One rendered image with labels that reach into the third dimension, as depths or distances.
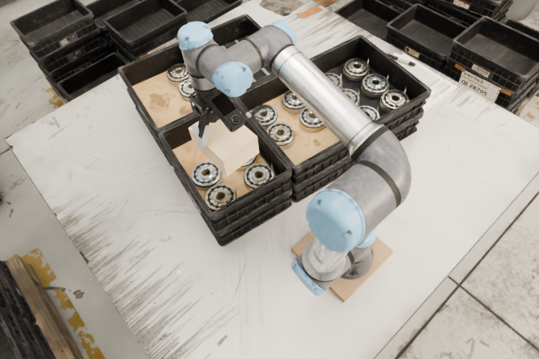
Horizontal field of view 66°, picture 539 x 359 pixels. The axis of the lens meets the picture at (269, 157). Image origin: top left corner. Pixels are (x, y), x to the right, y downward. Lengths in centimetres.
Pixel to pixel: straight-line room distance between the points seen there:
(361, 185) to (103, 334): 170
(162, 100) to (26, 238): 127
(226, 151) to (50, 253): 159
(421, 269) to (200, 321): 71
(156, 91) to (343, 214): 119
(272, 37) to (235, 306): 83
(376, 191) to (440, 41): 203
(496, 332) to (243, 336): 127
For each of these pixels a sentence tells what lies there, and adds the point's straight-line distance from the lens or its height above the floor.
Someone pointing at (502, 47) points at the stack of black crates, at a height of 49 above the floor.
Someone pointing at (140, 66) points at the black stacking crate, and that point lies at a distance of 180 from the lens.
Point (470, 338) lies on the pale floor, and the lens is 220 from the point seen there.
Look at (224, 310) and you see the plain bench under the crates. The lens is 138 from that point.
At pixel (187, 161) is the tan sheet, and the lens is 151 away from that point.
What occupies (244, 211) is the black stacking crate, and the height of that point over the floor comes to 84.
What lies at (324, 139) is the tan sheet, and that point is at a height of 83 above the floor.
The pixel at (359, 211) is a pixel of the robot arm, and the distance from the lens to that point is 76.
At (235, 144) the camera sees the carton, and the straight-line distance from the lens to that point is 114.
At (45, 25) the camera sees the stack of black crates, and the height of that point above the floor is 49.
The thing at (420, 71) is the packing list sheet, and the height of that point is 70.
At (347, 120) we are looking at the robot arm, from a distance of 86.
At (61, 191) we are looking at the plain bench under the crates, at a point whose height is 70.
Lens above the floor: 201
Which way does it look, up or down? 54 degrees down
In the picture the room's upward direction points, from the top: 5 degrees counter-clockwise
